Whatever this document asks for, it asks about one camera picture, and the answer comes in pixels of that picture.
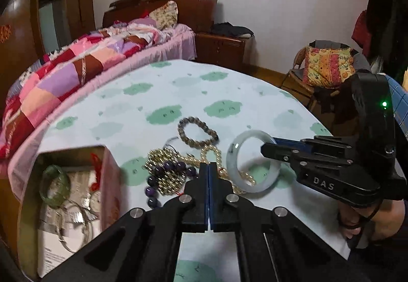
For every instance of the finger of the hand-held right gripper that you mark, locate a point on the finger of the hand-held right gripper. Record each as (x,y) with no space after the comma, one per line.
(277,153)
(296,143)

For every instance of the silver bangle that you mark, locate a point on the silver bangle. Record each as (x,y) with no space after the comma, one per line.
(83,215)

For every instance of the red paper decoration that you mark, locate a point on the red paper decoration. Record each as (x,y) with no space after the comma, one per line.
(4,33)

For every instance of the wooden nightstand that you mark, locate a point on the wooden nightstand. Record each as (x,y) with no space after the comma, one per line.
(220,51)

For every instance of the wooden wardrobe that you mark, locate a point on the wooden wardrobe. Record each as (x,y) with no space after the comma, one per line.
(22,5)

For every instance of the floral pillow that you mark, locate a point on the floral pillow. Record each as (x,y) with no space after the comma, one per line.
(164,14)

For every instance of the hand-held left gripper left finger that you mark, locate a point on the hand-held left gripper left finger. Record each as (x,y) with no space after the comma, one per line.
(197,205)

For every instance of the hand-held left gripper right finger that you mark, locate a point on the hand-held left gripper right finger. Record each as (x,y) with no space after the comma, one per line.
(213,205)

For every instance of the wooden headboard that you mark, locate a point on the wooden headboard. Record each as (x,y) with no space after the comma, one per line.
(191,6)

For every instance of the dark hanging garment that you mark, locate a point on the dark hanging garment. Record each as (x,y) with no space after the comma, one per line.
(381,14)

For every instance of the dark clothes pile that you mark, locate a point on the dark clothes pile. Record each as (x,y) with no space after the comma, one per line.
(231,29)

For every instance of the metal tin box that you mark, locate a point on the metal tin box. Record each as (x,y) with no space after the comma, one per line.
(28,180)

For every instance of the colourful patterned cushion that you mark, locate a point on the colourful patterned cushion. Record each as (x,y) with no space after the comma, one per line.
(328,67)

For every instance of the chair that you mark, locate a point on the chair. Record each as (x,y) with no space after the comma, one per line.
(293,78)

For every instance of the person's right hand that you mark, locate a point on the person's right hand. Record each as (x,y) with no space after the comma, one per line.
(387,220)

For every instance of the printed paper sheet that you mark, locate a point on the printed paper sheet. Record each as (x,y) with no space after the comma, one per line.
(54,253)

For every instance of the patchwork quilt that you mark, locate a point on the patchwork quilt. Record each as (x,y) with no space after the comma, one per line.
(63,78)

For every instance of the red knot charm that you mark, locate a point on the red knot charm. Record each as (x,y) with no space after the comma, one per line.
(95,162)

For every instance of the green jade bangle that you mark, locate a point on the green jade bangle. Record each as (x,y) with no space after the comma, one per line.
(47,200)

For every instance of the red hanging garment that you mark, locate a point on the red hanging garment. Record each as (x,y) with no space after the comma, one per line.
(361,30)

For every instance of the bed with pink sheet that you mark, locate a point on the bed with pink sheet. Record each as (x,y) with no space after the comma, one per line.
(127,57)

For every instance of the white jade bangle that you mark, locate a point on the white jade bangle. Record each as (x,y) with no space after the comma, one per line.
(234,170)

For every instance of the blue chequered cloth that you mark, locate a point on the blue chequered cloth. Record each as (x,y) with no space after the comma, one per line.
(400,97)

